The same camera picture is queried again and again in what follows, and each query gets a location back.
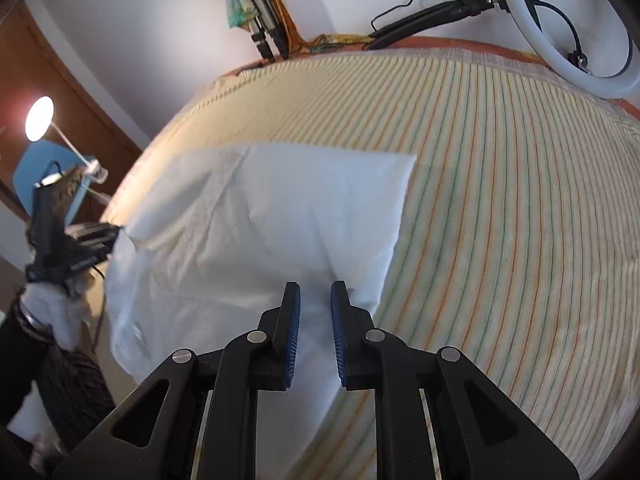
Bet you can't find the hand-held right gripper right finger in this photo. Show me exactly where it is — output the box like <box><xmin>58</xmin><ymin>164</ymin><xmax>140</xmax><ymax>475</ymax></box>
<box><xmin>330</xmin><ymin>280</ymin><xmax>581</xmax><ymax>480</ymax></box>

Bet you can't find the blue chair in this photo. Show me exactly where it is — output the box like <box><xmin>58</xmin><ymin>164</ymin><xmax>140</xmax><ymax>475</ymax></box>
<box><xmin>12</xmin><ymin>141</ymin><xmax>98</xmax><ymax>226</ymax></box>

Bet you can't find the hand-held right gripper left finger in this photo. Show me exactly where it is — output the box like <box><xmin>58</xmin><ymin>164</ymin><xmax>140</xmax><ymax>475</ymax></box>
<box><xmin>52</xmin><ymin>281</ymin><xmax>302</xmax><ymax>480</ymax></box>

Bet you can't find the wooden door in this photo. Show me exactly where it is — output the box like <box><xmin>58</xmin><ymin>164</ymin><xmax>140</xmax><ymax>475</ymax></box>
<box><xmin>0</xmin><ymin>2</ymin><xmax>146</xmax><ymax>221</ymax></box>

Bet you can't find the dark knitted cloth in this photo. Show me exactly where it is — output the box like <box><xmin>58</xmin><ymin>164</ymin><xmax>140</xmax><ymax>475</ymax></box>
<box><xmin>37</xmin><ymin>347</ymin><xmax>118</xmax><ymax>453</ymax></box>

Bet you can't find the person's left forearm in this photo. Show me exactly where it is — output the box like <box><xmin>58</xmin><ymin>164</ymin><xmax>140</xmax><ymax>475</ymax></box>
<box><xmin>0</xmin><ymin>285</ymin><xmax>56</xmax><ymax>431</ymax></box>

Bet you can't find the black silver folded tripod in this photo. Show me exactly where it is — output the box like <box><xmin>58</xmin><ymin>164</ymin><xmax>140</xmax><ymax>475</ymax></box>
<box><xmin>225</xmin><ymin>0</ymin><xmax>292</xmax><ymax>61</ymax></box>

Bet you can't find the white fluffy cloth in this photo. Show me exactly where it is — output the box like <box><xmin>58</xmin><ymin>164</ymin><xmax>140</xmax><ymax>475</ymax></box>
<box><xmin>7</xmin><ymin>280</ymin><xmax>86</xmax><ymax>461</ymax></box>

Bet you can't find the yellow striped bed sheet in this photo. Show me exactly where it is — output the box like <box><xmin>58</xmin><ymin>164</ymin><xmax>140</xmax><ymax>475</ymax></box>
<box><xmin>100</xmin><ymin>52</ymin><xmax>640</xmax><ymax>480</ymax></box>

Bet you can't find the lit desk lamp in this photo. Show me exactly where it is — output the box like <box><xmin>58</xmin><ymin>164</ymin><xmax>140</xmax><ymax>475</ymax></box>
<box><xmin>24</xmin><ymin>96</ymin><xmax>108</xmax><ymax>183</ymax></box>

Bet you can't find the black ring light stand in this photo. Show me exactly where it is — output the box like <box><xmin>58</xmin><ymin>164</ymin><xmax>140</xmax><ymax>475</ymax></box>
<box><xmin>367</xmin><ymin>0</ymin><xmax>501</xmax><ymax>51</ymax></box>

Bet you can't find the white garment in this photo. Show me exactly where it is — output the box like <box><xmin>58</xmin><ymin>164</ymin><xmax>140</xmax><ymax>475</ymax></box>
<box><xmin>102</xmin><ymin>142</ymin><xmax>418</xmax><ymax>461</ymax></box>

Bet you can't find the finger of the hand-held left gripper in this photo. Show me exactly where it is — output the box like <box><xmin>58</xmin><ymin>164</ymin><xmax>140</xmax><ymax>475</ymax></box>
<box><xmin>65</xmin><ymin>224</ymin><xmax>122</xmax><ymax>242</ymax></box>
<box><xmin>67</xmin><ymin>240</ymin><xmax>119</xmax><ymax>269</ymax></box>

